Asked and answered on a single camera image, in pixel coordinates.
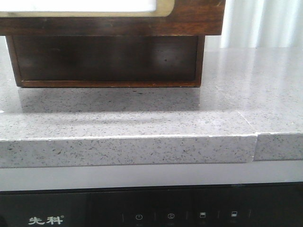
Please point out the dark brown wooden cabinet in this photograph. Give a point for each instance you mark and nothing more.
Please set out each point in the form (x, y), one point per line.
(200, 59)

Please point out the white corrugated back panel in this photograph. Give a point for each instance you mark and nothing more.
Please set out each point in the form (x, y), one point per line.
(262, 23)

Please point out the black appliance control panel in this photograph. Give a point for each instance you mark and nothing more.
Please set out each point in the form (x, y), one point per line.
(241, 205)

